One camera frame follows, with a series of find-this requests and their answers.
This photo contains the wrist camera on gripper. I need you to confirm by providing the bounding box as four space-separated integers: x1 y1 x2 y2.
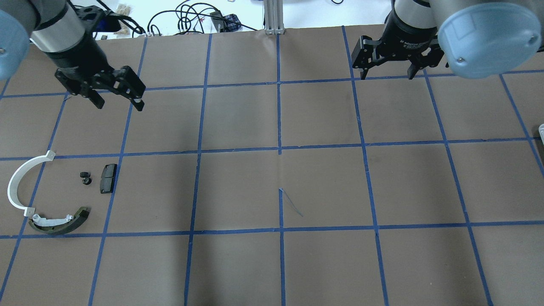
75 6 121 33

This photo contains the white curved plastic bracket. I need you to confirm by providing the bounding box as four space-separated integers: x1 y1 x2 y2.
8 150 57 216

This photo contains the olive brake shoe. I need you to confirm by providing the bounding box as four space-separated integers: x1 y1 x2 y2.
28 207 90 235

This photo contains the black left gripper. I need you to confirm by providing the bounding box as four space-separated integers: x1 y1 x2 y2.
45 33 146 112

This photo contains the aluminium frame post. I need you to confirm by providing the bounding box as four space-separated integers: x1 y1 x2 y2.
263 0 285 35

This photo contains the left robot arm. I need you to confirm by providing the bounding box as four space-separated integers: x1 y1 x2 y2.
0 0 146 111

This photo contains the black brake pad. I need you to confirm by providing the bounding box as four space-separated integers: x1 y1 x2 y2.
99 164 117 194

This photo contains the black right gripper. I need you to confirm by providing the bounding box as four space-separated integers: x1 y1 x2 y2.
352 8 444 80

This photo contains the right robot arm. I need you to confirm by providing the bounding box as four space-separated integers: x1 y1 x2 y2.
351 0 544 79

